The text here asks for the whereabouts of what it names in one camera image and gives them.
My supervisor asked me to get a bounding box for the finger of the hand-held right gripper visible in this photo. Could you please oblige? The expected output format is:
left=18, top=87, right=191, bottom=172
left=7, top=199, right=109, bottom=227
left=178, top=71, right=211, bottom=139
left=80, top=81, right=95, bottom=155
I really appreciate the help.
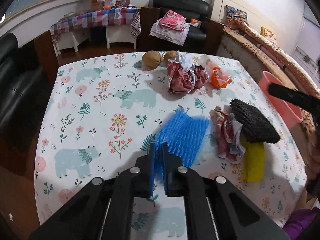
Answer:
left=268, top=83, right=320, bottom=113

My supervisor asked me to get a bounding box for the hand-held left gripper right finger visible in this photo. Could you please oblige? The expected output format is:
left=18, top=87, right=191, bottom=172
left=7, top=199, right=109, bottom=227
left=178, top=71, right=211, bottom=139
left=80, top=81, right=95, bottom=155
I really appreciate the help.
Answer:
left=162, top=142, right=292, bottom=240

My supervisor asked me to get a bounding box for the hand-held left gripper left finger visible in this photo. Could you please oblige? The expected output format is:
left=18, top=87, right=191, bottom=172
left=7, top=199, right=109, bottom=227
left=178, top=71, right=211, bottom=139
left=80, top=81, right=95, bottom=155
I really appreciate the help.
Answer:
left=29, top=142, right=155, bottom=240

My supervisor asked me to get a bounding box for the pink plastic bucket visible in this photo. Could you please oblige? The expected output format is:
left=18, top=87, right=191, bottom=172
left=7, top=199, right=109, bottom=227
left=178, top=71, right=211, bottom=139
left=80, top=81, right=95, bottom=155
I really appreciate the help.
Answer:
left=258, top=70, right=304, bottom=124

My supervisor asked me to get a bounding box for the blue foam net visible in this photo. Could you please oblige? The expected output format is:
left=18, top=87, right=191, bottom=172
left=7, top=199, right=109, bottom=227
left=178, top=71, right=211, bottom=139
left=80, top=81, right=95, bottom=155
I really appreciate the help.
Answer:
left=154, top=109, right=210, bottom=180

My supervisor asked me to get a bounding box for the black foam net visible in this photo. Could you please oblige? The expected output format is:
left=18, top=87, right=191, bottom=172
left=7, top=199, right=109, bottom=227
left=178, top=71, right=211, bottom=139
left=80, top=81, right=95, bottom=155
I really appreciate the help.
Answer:
left=229, top=98, right=280, bottom=144

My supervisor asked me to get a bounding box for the lilac wardrobe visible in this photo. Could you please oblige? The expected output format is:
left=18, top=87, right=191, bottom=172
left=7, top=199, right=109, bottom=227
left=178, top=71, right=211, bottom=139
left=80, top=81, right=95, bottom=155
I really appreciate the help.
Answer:
left=291, top=4, right=320, bottom=73

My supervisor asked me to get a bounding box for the yellow flower pillow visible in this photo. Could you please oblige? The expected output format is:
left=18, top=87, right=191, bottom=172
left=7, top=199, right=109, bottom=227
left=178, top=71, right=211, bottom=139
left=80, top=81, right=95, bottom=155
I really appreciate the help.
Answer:
left=261, top=26, right=277, bottom=39

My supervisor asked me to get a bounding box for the small crumpled patterned paper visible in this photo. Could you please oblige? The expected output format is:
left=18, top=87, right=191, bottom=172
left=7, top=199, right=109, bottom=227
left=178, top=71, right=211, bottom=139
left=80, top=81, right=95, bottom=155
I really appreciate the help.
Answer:
left=209, top=106, right=246, bottom=165

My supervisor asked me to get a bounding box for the orange plastic wrapper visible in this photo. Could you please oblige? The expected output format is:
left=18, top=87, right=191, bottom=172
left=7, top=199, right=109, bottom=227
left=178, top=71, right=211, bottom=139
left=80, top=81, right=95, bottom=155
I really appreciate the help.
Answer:
left=200, top=54, right=233, bottom=89

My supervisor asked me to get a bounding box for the quilted mattress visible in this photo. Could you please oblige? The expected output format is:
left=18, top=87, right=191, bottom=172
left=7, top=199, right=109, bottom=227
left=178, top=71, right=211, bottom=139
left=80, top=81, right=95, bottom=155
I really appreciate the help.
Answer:
left=216, top=25, right=263, bottom=80

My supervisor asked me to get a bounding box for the yellow foam net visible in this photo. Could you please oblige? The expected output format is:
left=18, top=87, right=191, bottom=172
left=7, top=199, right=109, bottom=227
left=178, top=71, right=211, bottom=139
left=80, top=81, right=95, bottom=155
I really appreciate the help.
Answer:
left=241, top=140, right=266, bottom=182

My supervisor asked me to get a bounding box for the large crumpled red paper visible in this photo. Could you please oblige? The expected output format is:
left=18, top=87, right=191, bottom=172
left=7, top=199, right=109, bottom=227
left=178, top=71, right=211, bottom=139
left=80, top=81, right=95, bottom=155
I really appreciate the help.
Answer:
left=166, top=51, right=209, bottom=94

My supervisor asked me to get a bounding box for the colourful printed pillow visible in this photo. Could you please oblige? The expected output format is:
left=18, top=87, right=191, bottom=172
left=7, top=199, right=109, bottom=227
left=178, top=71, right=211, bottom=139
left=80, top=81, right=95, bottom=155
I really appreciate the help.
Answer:
left=225, top=5, right=248, bottom=28

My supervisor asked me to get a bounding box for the white bed headboard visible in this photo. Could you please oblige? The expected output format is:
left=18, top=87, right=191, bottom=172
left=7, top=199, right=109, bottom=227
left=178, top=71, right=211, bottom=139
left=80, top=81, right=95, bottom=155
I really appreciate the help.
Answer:
left=211, top=0, right=293, bottom=45

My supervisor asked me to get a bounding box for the brown walnut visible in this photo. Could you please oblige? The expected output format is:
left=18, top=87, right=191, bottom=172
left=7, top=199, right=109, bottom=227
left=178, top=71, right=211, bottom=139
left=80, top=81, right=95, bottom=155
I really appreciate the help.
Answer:
left=164, top=50, right=178, bottom=64
left=142, top=51, right=162, bottom=68

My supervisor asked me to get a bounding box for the person's purple clothing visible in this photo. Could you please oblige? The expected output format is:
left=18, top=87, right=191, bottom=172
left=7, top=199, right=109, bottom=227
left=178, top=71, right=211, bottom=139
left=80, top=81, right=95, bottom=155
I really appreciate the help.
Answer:
left=283, top=207, right=320, bottom=240

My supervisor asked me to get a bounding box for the white printed cloth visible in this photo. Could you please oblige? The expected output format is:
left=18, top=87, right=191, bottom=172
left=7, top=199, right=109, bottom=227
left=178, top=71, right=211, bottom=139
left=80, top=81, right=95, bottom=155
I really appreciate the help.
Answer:
left=149, top=21, right=190, bottom=46

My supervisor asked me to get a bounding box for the white side table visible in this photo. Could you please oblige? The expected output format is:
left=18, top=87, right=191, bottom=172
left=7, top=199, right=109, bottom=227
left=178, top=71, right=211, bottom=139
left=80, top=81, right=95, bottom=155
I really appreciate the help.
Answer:
left=105, top=25, right=137, bottom=49
left=52, top=30, right=90, bottom=55

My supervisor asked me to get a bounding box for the pink folded blanket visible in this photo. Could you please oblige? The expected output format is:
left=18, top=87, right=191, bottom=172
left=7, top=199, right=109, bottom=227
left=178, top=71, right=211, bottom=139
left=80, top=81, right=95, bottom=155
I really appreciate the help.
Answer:
left=159, top=10, right=187, bottom=32

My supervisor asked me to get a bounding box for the black leather armchair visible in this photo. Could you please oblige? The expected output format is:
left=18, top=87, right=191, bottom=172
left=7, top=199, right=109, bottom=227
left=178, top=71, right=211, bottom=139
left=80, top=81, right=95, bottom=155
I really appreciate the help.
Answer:
left=139, top=0, right=225, bottom=54

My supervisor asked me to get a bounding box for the black leather sofa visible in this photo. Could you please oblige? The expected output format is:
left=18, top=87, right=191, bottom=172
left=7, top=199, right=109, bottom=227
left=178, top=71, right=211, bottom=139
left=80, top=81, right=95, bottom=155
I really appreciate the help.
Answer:
left=0, top=32, right=59, bottom=160

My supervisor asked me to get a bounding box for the checkered tablecloth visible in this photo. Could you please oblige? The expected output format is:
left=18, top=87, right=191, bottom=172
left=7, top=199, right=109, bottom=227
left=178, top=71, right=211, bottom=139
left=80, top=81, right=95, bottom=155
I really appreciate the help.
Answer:
left=49, top=6, right=142, bottom=39

